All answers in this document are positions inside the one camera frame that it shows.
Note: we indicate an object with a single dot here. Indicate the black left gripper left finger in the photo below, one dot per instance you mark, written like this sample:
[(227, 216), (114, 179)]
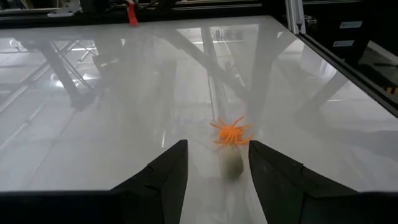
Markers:
[(168, 180)]

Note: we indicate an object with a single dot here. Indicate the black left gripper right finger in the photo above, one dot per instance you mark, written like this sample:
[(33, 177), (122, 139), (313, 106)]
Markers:
[(276, 183)]

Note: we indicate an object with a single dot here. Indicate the pale green plastic skull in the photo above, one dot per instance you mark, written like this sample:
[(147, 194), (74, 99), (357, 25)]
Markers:
[(231, 163)]

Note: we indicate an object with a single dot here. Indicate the orange plastic spider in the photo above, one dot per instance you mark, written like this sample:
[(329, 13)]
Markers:
[(231, 133)]

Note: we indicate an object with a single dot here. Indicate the silver aluminium frame post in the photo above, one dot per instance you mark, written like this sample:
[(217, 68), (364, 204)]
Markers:
[(295, 15)]

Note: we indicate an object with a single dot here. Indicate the grey metal bracket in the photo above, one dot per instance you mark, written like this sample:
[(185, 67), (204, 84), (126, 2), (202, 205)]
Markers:
[(65, 11)]

